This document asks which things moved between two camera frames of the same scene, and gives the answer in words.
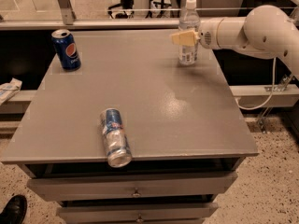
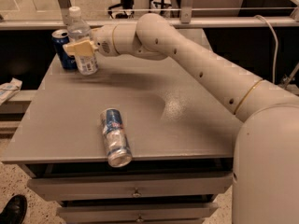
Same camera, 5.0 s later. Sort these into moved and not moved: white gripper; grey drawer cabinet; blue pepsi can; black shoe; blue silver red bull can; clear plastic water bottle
Moved: white gripper; clear plastic water bottle
Not moved: black shoe; blue silver red bull can; blue pepsi can; grey drawer cabinet
